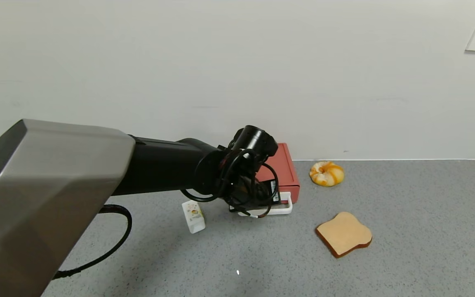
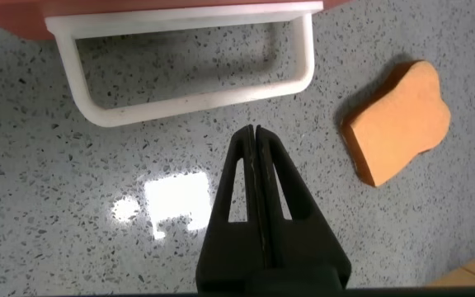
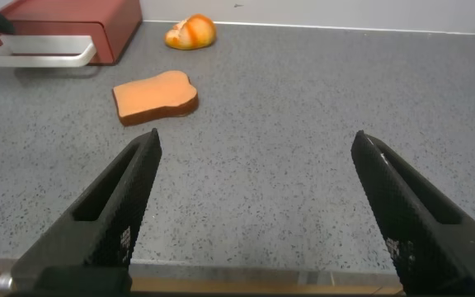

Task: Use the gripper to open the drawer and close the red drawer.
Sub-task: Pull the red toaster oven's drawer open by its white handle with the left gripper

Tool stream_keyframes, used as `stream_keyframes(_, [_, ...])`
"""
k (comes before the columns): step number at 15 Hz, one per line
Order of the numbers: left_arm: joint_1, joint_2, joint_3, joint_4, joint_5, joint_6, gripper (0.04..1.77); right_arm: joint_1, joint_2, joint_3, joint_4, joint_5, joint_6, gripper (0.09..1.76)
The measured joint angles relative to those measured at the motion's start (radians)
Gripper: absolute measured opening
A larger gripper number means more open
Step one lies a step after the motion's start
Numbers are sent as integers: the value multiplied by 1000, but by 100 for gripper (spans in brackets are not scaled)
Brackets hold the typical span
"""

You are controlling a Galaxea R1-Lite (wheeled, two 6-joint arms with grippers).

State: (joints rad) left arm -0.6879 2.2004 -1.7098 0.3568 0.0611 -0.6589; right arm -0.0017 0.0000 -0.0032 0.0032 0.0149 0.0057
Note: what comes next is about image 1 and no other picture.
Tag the black and silver left robot arm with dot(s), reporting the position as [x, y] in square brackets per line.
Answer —
[56, 185]

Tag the small white milk carton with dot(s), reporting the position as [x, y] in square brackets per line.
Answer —
[193, 216]

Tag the orange glazed donut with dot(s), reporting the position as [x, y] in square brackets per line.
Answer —
[326, 174]

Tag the red drawer cabinet housing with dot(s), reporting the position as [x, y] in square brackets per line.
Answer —
[283, 165]

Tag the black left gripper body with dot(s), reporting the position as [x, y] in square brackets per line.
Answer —
[273, 197]

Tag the brown toast slice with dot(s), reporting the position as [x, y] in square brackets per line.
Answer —
[344, 233]

